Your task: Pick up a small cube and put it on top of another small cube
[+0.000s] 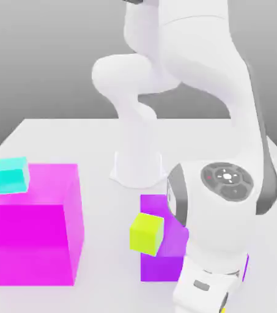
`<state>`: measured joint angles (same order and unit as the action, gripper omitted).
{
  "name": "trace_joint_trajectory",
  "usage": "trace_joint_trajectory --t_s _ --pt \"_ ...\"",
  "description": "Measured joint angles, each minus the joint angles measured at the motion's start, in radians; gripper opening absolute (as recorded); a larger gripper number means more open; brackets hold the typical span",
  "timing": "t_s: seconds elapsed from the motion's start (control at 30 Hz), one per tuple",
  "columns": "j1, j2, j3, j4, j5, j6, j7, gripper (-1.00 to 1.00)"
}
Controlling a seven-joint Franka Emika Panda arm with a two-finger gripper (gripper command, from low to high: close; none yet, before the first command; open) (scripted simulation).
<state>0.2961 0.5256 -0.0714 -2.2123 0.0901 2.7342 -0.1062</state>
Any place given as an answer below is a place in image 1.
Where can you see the large magenta box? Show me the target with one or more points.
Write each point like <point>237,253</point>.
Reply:
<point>25,244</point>

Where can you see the large purple box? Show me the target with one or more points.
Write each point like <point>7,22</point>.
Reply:
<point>159,269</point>

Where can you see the small cyan cube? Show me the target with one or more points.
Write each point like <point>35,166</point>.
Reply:
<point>11,177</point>

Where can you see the small yellow-green cube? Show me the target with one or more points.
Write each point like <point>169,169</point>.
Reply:
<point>145,234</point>

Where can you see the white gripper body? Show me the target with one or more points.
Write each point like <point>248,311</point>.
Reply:
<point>230,293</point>

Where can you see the small yellow cube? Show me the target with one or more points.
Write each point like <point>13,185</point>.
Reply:
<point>223,310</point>

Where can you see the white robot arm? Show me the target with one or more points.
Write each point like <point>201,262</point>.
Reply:
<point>201,97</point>

